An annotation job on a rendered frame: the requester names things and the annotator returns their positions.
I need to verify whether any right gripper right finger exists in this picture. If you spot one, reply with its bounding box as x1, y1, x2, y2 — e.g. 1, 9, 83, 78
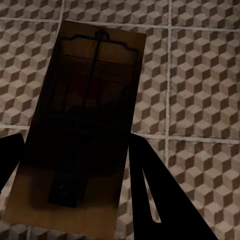
128, 133, 218, 240

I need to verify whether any mousetrap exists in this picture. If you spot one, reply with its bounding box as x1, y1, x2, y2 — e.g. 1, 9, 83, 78
2, 20, 147, 240

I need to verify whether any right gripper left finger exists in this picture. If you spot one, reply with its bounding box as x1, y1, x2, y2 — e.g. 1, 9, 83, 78
0, 133, 25, 192

